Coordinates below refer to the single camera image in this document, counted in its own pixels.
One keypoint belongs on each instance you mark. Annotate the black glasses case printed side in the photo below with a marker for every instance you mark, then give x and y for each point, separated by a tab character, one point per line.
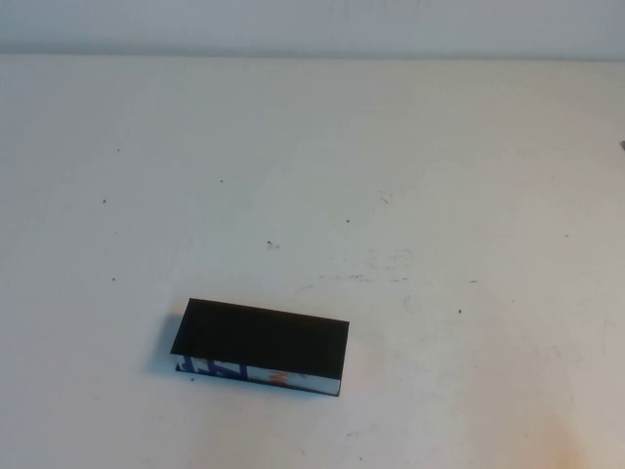
263	337

